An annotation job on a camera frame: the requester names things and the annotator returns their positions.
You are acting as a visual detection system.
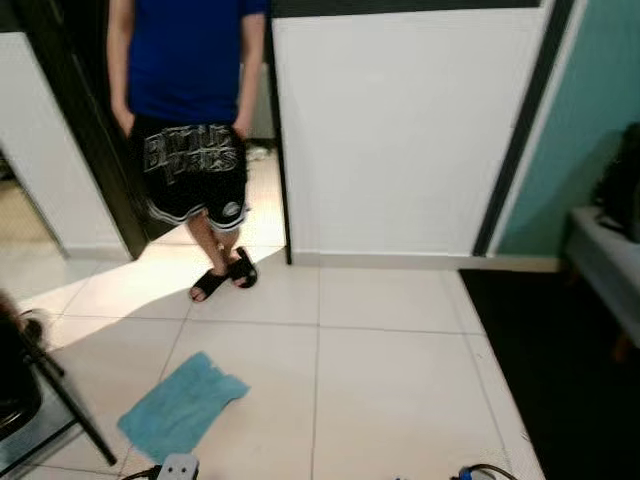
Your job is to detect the black backpack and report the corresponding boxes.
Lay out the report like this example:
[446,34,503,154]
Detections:
[592,122,640,241]

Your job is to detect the black slide sandal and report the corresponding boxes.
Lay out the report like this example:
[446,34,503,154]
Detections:
[190,268,229,303]
[228,248,259,289]

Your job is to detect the person blue shirt black shorts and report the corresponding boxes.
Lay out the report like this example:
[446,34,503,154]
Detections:
[105,0,269,303]

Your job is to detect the teal towel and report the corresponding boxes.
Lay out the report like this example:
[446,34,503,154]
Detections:
[118,350,251,463]

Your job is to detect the black metal-legged chair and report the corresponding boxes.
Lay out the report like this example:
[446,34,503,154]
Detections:
[0,290,119,479]

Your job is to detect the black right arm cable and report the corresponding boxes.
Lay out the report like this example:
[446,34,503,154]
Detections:
[462,462,516,480]

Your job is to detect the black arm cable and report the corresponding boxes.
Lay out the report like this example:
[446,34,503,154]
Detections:
[462,462,516,480]
[120,464,161,480]

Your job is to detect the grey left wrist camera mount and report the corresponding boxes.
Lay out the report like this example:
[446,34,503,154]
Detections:
[155,453,201,480]

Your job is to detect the black door with frame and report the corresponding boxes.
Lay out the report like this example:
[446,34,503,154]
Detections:
[8,0,293,266]

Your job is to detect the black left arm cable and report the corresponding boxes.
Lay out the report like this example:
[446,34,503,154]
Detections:
[120,464,161,480]

